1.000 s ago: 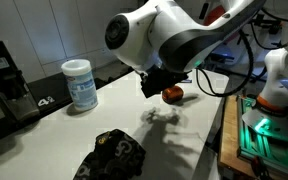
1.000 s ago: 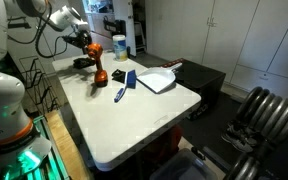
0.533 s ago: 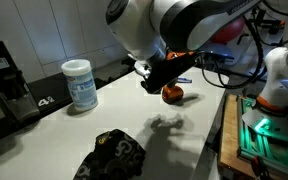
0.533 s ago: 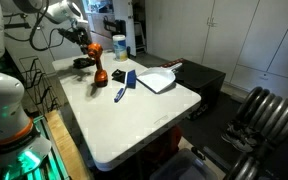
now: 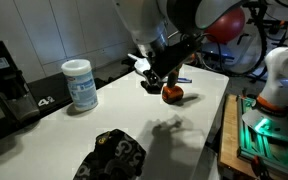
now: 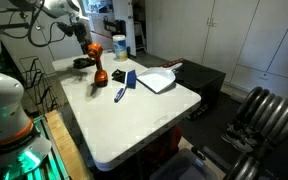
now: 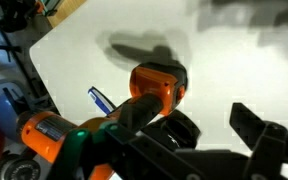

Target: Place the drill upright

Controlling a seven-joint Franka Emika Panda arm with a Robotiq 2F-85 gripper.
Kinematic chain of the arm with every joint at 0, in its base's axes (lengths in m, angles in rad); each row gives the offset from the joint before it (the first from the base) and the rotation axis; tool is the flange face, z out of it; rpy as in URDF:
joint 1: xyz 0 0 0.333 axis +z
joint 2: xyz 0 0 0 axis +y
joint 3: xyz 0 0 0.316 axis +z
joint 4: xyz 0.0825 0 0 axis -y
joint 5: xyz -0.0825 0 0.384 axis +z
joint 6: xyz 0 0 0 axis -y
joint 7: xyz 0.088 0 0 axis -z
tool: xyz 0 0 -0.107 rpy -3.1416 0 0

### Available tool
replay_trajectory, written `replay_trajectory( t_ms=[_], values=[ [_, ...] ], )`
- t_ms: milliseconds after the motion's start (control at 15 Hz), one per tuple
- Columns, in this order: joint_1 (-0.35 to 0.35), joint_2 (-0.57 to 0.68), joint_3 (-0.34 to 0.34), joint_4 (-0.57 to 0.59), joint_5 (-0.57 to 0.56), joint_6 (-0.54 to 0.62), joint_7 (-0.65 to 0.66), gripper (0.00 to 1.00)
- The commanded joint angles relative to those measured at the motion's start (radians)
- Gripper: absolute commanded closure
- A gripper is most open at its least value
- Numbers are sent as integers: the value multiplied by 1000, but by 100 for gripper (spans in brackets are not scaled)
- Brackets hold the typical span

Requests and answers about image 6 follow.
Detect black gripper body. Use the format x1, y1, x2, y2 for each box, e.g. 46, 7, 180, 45
71, 20, 90, 43

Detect orange cordless drill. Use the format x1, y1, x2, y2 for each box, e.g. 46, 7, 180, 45
86, 42, 109, 88

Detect green lit robot base platform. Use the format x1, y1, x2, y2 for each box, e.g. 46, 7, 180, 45
0, 114, 70, 180

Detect white wipes canister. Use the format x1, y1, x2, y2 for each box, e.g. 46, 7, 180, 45
112, 34, 129, 62

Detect blue hand brush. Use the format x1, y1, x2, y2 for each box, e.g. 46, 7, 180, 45
113, 69, 137, 104

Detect white dustpan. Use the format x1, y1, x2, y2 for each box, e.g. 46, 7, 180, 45
135, 63, 184, 95

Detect red and black strip tool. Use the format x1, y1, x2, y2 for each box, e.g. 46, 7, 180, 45
160, 58, 185, 69

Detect wooden plank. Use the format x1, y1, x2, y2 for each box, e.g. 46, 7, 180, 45
45, 109, 92, 180

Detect black storage box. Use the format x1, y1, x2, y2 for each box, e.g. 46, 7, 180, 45
170, 59, 227, 120

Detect red object under table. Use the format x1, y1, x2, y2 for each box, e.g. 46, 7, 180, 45
143, 124, 184, 165

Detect black floor mat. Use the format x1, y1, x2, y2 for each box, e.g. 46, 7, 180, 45
178, 91, 262, 174

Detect translucent plastic bin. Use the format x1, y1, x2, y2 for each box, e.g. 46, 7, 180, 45
149, 148, 219, 180

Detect white cabinet doors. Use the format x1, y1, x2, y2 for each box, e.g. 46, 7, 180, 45
145, 0, 288, 101

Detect grey sneaker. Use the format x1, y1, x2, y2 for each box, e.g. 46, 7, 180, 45
226, 123, 259, 148
220, 132, 254, 154

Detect grey plate dumbbell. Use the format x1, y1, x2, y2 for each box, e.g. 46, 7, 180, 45
223, 85, 288, 180

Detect black robot cable hose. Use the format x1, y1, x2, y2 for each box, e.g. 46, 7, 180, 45
0, 0, 75, 48

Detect black wire rack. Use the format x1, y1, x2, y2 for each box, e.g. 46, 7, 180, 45
18, 55, 60, 116

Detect black camera mount bars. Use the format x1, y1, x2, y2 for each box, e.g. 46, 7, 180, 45
0, 6, 32, 31

